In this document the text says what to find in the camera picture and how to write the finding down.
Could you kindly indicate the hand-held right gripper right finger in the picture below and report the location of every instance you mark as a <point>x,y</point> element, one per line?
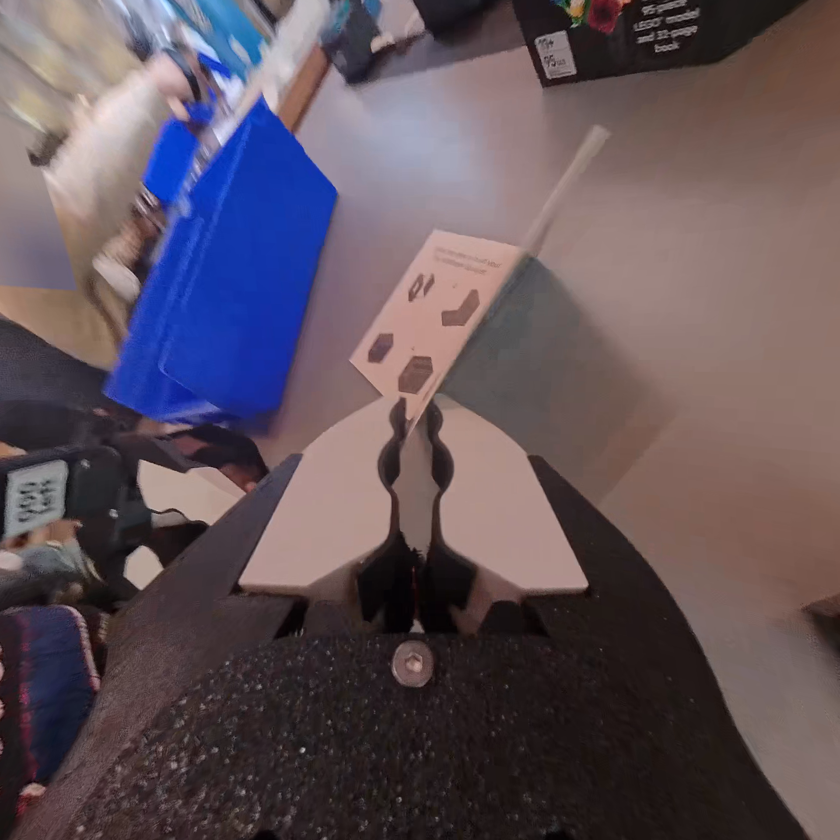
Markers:
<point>512,519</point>

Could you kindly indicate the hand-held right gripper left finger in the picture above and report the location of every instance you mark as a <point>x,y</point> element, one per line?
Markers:
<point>322,519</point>

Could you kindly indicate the white instruction booklet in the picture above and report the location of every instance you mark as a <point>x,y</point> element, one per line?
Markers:
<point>440,309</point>

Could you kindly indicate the blue plastic bin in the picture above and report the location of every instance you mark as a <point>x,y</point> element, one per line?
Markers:
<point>236,276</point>

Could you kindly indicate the black glossy cardboard box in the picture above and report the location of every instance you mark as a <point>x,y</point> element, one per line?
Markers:
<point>656,33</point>

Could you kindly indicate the person's left forearm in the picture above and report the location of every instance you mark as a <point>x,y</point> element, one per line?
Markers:
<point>40,571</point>

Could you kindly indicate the grey desk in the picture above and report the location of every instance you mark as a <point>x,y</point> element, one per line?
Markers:
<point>709,328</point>

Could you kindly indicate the person's dark clothing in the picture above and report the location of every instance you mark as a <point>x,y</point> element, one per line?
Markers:
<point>46,683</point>

